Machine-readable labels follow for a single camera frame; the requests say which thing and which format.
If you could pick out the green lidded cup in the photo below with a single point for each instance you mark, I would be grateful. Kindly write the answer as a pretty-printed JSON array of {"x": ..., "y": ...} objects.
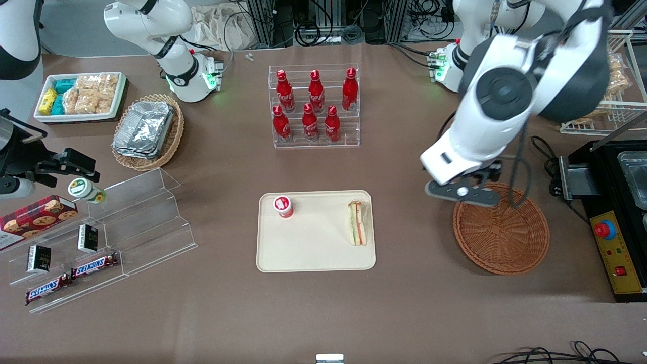
[{"x": 80, "y": 187}]

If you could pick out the aluminium frame post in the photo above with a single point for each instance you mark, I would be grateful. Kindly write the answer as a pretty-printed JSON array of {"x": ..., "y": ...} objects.
[{"x": 263, "y": 23}]

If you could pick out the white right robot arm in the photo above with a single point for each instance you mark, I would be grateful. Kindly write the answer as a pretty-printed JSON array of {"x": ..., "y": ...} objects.
[{"x": 177, "y": 76}]

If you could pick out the teal snack packet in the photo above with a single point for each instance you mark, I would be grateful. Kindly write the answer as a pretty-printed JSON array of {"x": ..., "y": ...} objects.
[
  {"x": 58, "y": 104},
  {"x": 64, "y": 85}
]

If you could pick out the shiny metal tray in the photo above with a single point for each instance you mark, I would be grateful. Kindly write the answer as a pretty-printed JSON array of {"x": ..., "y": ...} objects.
[{"x": 634, "y": 177}]

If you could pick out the clear acrylic bottle rack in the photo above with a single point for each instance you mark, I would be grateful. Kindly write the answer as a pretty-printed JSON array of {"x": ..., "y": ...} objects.
[{"x": 353, "y": 132}]

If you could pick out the grey metal bar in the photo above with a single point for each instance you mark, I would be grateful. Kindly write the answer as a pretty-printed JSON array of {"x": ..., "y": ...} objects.
[{"x": 619, "y": 131}]

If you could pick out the clear acrylic step shelf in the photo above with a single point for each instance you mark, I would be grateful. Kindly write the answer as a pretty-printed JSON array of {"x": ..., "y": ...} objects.
[
  {"x": 151, "y": 222},
  {"x": 60, "y": 293}
]

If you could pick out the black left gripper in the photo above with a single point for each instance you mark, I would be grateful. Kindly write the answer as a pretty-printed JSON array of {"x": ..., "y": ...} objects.
[{"x": 491, "y": 174}]

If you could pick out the beige cloth bag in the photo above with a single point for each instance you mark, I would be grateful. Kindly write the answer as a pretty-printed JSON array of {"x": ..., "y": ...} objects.
[{"x": 217, "y": 28}]

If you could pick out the light wicker basket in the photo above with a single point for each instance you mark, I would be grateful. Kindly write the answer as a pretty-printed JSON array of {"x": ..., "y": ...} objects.
[{"x": 177, "y": 132}]

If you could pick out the red cola bottle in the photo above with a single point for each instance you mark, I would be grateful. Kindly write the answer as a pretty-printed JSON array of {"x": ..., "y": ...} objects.
[
  {"x": 316, "y": 93},
  {"x": 310, "y": 124},
  {"x": 332, "y": 125},
  {"x": 281, "y": 125},
  {"x": 284, "y": 93},
  {"x": 350, "y": 91}
]

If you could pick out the red cookie box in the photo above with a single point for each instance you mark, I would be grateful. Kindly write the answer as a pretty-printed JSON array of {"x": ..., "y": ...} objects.
[{"x": 35, "y": 217}]

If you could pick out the red rocker switch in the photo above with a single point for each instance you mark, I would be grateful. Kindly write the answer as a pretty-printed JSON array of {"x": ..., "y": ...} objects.
[{"x": 621, "y": 271}]

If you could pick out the black equipment box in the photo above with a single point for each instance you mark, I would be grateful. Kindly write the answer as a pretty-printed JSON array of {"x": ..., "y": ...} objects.
[{"x": 606, "y": 192}]

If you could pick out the red lidded cup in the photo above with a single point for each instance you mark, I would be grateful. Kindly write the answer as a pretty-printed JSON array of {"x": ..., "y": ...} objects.
[{"x": 283, "y": 205}]

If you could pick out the small black box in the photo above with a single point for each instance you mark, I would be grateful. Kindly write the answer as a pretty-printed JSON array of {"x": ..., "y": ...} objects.
[
  {"x": 88, "y": 238},
  {"x": 39, "y": 259}
]

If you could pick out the snickers bar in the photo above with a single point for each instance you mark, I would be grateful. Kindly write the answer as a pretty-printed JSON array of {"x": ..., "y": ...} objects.
[
  {"x": 48, "y": 289},
  {"x": 95, "y": 265}
]

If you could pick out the beige plastic tray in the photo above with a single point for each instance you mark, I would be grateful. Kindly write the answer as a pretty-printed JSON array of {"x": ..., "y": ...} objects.
[{"x": 313, "y": 242}]

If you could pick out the grey metal box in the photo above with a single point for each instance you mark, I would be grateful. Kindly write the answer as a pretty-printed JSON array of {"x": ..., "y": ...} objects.
[{"x": 581, "y": 182}]

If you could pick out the red emergency stop button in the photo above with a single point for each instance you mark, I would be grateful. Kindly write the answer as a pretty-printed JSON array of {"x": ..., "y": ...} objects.
[{"x": 605, "y": 230}]

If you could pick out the clear rice cracker bag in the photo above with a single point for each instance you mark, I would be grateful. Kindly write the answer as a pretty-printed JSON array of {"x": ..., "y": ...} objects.
[
  {"x": 616, "y": 63},
  {"x": 72, "y": 101},
  {"x": 108, "y": 82},
  {"x": 619, "y": 83},
  {"x": 96, "y": 102},
  {"x": 87, "y": 83}
]

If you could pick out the aluminium foil tray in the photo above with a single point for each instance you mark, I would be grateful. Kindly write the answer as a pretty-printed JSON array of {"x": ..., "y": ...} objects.
[
  {"x": 146, "y": 124},
  {"x": 132, "y": 154}
]

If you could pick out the brown wicker basket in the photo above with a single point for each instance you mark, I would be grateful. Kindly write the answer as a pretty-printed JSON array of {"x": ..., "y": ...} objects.
[{"x": 500, "y": 237}]

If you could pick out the triangular sandwich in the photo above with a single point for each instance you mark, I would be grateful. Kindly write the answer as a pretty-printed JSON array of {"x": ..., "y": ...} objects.
[{"x": 357, "y": 225}]

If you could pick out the yellow control panel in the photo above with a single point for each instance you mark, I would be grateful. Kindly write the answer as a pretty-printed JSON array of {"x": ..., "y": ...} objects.
[{"x": 619, "y": 253}]

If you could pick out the white rectangular bin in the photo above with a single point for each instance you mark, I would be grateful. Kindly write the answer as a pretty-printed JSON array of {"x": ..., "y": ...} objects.
[{"x": 45, "y": 117}]

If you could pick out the white metal bracket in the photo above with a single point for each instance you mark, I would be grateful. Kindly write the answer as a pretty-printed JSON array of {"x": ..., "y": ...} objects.
[{"x": 329, "y": 359}]

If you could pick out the yellow snack packet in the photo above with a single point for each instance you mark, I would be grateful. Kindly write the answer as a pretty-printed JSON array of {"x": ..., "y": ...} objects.
[{"x": 48, "y": 101}]

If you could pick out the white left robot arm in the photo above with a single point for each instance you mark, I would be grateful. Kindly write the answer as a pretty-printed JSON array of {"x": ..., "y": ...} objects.
[{"x": 480, "y": 136}]

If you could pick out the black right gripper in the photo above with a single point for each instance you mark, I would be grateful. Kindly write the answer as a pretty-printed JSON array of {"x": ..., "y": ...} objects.
[{"x": 21, "y": 157}]

